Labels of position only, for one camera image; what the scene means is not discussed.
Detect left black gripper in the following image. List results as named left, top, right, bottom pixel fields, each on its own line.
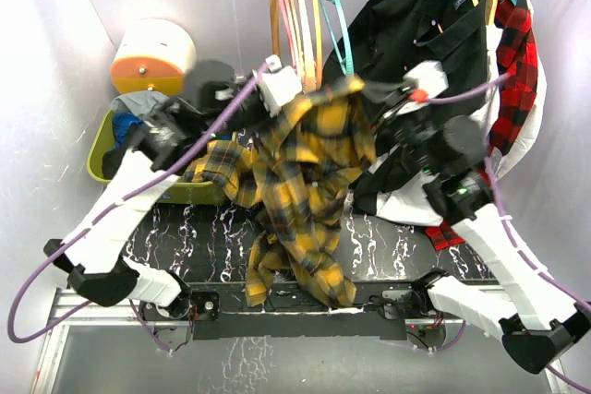
left=204, top=72, right=283, bottom=142

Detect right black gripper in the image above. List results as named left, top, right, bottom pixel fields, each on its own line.
left=353, top=82, right=441, bottom=177

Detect yellow plaid shirt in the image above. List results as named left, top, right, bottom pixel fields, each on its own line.
left=183, top=76, right=377, bottom=308

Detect teal plastic hanger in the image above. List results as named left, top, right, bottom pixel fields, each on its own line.
left=319, top=0, right=355, bottom=76

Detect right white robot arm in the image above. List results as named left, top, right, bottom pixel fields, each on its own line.
left=363, top=80, right=590, bottom=374

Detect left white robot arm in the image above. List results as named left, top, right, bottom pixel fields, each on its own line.
left=43, top=55, right=282, bottom=319

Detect black hanging shirt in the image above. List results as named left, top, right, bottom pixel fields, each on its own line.
left=348, top=0, right=488, bottom=217

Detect cream plastic hanger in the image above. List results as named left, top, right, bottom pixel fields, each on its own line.
left=297, top=0, right=323, bottom=92

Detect red plaid hanging shirt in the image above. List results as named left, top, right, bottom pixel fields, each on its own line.
left=424, top=0, right=541, bottom=251

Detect pink plastic hanger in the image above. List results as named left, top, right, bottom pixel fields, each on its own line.
left=279, top=0, right=305, bottom=83

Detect white quilted jacket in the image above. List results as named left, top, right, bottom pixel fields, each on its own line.
left=376, top=0, right=547, bottom=226

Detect olive green laundry bin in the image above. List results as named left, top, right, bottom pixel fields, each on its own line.
left=86, top=111, right=227, bottom=205

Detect grey garment in bin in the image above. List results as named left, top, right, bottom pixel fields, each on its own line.
left=110, top=90, right=168, bottom=119

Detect cream round drawer box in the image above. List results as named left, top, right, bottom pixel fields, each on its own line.
left=110, top=18, right=197, bottom=96

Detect blue garment in bin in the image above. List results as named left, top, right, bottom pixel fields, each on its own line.
left=112, top=112, right=143, bottom=149

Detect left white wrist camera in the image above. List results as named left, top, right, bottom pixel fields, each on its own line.
left=255, top=54, right=303, bottom=117

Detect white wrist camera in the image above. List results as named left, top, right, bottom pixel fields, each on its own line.
left=403, top=61, right=449, bottom=102
left=255, top=54, right=303, bottom=117

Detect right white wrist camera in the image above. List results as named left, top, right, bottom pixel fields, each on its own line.
left=403, top=61, right=449, bottom=102

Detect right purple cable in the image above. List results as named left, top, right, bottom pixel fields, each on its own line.
left=427, top=71, right=591, bottom=393

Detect purple cable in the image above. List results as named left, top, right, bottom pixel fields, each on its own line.
left=427, top=71, right=591, bottom=393
left=6, top=61, right=273, bottom=353

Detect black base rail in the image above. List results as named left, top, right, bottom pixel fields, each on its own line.
left=138, top=281, right=467, bottom=342

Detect aluminium table frame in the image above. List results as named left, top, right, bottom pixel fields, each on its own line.
left=34, top=205, right=569, bottom=393

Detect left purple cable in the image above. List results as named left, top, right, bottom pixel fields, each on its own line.
left=6, top=61, right=273, bottom=353

